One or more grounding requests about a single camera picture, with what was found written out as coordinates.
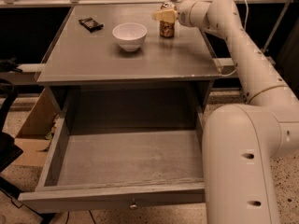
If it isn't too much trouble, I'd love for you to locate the metal drawer knob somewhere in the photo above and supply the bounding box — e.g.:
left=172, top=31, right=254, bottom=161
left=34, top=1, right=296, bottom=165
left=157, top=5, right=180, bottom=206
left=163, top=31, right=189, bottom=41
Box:
left=129, top=200, right=138, bottom=210

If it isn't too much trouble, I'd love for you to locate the white ceramic bowl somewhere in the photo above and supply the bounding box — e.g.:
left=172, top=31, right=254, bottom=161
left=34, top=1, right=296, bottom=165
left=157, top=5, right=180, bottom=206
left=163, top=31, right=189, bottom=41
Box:
left=112, top=22, right=148, bottom=51

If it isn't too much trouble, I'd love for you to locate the grey open top drawer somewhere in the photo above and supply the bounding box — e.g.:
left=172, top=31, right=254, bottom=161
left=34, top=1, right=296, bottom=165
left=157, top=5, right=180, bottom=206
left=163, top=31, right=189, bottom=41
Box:
left=18, top=87, right=206, bottom=214

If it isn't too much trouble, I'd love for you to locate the grey cabinet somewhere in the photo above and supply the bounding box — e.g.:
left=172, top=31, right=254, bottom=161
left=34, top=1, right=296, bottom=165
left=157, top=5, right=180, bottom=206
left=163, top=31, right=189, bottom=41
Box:
left=36, top=2, right=222, bottom=114

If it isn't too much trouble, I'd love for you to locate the cardboard box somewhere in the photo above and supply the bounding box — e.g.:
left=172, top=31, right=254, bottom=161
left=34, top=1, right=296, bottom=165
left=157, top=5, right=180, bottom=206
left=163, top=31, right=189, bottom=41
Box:
left=13, top=89, right=59, bottom=167

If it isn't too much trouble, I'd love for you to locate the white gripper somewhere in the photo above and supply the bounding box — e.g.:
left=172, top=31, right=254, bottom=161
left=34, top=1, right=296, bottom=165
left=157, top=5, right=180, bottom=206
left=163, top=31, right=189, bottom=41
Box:
left=151, top=0, right=202, bottom=28

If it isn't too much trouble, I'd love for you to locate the orange soda can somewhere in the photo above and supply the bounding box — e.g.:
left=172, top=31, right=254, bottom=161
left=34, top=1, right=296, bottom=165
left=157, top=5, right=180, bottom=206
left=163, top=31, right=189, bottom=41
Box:
left=160, top=2, right=177, bottom=38

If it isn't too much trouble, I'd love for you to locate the white cable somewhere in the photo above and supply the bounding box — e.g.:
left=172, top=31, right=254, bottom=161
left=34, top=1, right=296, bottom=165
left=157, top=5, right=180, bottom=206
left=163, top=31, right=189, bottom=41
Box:
left=220, top=0, right=249, bottom=78

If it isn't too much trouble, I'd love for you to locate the metal diagonal rod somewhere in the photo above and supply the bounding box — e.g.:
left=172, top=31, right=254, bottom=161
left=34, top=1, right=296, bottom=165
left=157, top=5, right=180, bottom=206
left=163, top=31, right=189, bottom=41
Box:
left=261, top=0, right=299, bottom=54

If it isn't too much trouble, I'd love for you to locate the black snack packet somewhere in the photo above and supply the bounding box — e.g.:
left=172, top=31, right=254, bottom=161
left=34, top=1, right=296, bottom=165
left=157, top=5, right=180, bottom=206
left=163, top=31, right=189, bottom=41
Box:
left=78, top=18, right=104, bottom=33

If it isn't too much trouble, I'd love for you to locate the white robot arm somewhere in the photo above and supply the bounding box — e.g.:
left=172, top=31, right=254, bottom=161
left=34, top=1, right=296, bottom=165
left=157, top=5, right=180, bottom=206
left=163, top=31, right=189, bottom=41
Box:
left=152, top=0, right=299, bottom=224

